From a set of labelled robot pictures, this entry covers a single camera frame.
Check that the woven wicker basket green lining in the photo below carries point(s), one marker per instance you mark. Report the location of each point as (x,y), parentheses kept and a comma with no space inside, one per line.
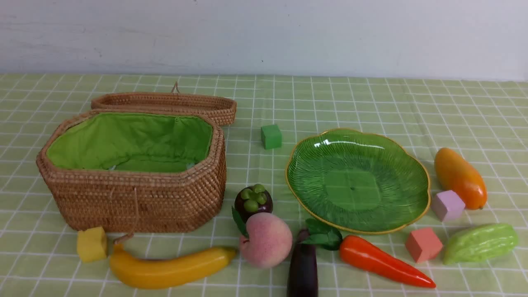
(129,170)

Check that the purple mangosteen green cap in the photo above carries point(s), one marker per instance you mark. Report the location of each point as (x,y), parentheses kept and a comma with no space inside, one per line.
(253,200)

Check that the pink peach with leaf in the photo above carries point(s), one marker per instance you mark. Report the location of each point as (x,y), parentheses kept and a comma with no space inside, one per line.
(265,239)

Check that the yellow banana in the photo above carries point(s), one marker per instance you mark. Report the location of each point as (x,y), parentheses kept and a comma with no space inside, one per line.
(154,274)

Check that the green foam cube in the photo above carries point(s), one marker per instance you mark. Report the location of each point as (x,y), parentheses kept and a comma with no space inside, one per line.
(271,136)

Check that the green leaf-shaped glass plate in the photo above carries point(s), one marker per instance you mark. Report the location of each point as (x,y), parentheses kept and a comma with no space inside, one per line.
(358,182)

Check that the orange carrot with leaves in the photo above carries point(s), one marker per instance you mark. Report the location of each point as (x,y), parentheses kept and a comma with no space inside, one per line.
(361,254)

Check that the yellow foam cube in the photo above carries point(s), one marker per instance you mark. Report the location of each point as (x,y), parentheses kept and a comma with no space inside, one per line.
(92,244)

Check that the green bitter gourd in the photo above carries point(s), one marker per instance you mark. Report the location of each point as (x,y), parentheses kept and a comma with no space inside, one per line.
(480,243)

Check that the woven wicker basket lid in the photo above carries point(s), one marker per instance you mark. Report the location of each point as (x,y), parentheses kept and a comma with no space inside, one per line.
(220,110)

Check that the pink foam cube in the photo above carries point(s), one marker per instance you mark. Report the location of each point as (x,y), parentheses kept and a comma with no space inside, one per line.
(423,244)

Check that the purple foam cube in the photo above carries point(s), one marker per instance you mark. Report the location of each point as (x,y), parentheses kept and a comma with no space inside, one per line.
(447,205)

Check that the orange yellow mango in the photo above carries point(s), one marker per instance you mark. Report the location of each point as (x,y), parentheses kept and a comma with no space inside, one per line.
(456,174)

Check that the dark purple eggplant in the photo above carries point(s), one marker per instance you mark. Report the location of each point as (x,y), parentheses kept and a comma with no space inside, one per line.
(303,273)

